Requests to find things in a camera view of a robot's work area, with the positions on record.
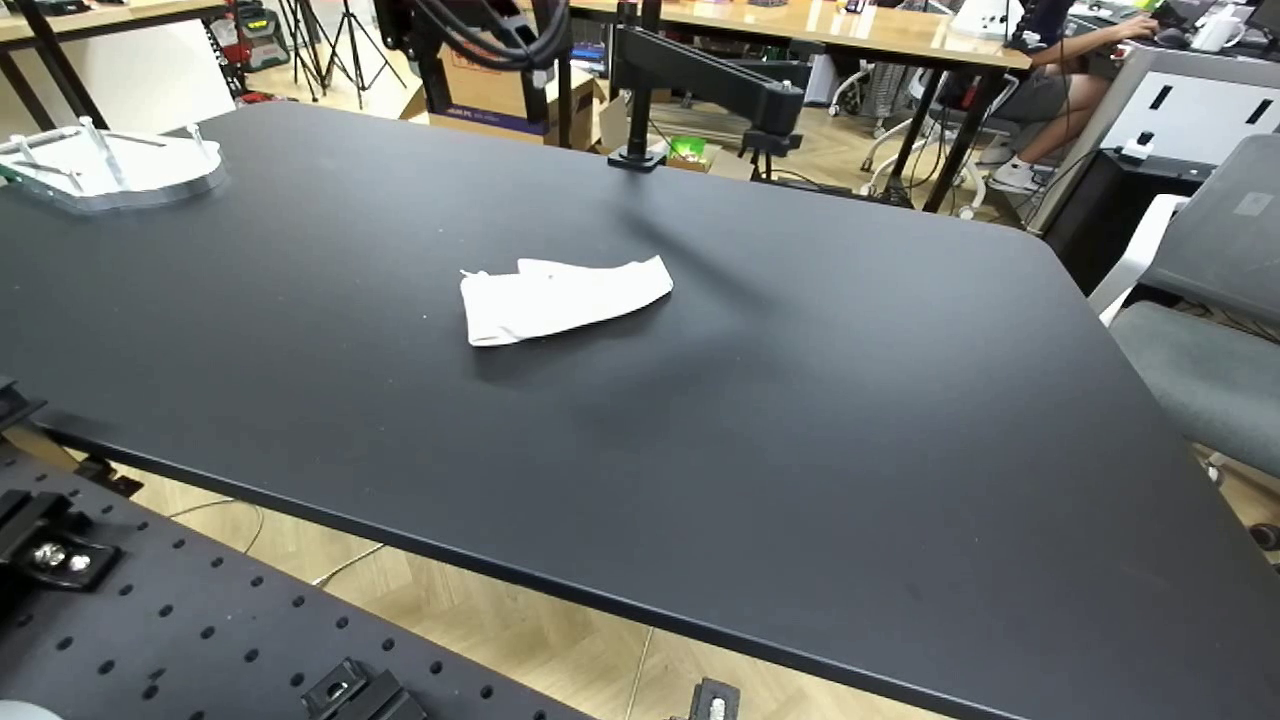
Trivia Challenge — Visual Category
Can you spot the white cloth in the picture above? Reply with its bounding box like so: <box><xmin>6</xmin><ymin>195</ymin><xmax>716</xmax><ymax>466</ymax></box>
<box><xmin>459</xmin><ymin>255</ymin><xmax>675</xmax><ymax>348</ymax></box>

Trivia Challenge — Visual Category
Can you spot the white office chair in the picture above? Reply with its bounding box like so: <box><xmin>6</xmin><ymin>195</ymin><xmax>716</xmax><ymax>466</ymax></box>
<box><xmin>828</xmin><ymin>64</ymin><xmax>1023</xmax><ymax>220</ymax></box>

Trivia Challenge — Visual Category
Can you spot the black bracket with silver screws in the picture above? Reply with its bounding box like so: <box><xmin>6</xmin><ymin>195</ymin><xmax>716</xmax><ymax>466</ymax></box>
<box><xmin>670</xmin><ymin>677</ymin><xmax>742</xmax><ymax>720</ymax></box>

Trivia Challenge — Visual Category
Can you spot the white board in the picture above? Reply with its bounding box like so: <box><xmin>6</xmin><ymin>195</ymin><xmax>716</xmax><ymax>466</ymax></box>
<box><xmin>0</xmin><ymin>20</ymin><xmax>237</xmax><ymax>137</ymax></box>

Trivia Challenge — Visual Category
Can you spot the person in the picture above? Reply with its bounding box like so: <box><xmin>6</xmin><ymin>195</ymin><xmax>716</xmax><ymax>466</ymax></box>
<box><xmin>985</xmin><ymin>0</ymin><xmax>1161</xmax><ymax>196</ymax></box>

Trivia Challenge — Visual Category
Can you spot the wooden table with black legs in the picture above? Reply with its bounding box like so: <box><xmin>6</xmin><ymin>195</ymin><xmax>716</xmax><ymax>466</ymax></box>
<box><xmin>568</xmin><ymin>0</ymin><xmax>1033</xmax><ymax>214</ymax></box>
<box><xmin>0</xmin><ymin>0</ymin><xmax>233</xmax><ymax>133</ymax></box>

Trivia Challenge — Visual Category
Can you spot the white desk panel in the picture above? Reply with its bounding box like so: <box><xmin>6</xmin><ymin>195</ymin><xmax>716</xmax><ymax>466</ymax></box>
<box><xmin>1028</xmin><ymin>45</ymin><xmax>1280</xmax><ymax>237</ymax></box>

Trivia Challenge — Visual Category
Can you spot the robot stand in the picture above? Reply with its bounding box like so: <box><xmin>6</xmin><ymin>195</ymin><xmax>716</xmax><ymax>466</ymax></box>
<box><xmin>0</xmin><ymin>440</ymin><xmax>593</xmax><ymax>720</ymax></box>

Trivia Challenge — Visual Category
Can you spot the black clamp with silver bolts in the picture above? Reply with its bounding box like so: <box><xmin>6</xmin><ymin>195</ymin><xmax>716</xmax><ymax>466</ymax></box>
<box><xmin>0</xmin><ymin>489</ymin><xmax>127</xmax><ymax>593</ymax></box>

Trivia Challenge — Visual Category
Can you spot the black cabinet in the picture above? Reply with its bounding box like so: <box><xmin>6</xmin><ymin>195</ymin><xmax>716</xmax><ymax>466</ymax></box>
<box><xmin>1044</xmin><ymin>148</ymin><xmax>1217</xmax><ymax>297</ymax></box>

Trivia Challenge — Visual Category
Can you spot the cardboard box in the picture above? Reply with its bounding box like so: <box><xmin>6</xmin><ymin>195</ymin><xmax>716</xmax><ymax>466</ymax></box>
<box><xmin>399</xmin><ymin>43</ymin><xmax>603</xmax><ymax>152</ymax></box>

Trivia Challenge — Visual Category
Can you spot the group of black tripods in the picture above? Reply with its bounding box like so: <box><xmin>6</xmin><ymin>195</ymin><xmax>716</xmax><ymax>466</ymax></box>
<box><xmin>274</xmin><ymin>0</ymin><xmax>408</xmax><ymax>110</ymax></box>

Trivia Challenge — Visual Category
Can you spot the red and green tool case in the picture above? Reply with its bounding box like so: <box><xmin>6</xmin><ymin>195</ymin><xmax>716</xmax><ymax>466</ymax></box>
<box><xmin>208</xmin><ymin>0</ymin><xmax>292</xmax><ymax>103</ymax></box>

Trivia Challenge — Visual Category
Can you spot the grey office chair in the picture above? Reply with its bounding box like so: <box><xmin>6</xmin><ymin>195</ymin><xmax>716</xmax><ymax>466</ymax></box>
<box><xmin>1087</xmin><ymin>133</ymin><xmax>1280</xmax><ymax>493</ymax></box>

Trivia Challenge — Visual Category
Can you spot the white cable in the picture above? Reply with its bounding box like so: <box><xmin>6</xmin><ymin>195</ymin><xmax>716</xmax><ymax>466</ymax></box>
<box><xmin>164</xmin><ymin>497</ymin><xmax>387</xmax><ymax>588</ymax></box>

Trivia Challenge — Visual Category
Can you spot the clear acrylic stand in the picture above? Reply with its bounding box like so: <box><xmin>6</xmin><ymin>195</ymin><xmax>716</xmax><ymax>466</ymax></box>
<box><xmin>0</xmin><ymin>115</ymin><xmax>229</xmax><ymax>215</ymax></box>

